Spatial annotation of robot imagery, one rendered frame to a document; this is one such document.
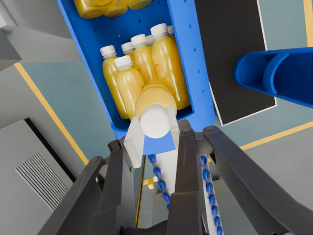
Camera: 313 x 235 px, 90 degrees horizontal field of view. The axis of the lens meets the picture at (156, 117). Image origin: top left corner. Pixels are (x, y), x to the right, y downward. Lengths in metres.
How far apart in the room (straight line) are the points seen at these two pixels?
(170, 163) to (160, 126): 0.55
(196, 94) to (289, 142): 1.99
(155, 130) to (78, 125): 1.67
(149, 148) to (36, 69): 1.66
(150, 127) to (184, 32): 0.20
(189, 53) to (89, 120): 1.55
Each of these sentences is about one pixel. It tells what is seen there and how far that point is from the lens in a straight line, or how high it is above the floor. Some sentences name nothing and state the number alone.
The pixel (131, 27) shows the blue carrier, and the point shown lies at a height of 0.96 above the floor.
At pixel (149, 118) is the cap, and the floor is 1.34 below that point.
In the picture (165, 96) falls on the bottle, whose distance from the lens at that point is 0.23.
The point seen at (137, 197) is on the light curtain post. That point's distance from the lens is 1.06.
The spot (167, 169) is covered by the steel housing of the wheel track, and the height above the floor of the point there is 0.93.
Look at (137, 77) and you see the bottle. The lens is 0.39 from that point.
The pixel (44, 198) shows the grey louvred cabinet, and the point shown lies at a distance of 1.89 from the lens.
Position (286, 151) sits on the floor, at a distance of 2.32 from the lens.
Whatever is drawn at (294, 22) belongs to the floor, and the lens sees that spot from 1.94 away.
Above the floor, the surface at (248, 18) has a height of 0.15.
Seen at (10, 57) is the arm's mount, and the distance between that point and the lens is 0.64.
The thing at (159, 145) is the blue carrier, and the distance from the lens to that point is 0.33.
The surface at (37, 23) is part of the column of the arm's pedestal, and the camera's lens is 0.86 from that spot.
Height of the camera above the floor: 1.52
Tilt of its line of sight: 70 degrees down
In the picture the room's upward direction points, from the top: 180 degrees counter-clockwise
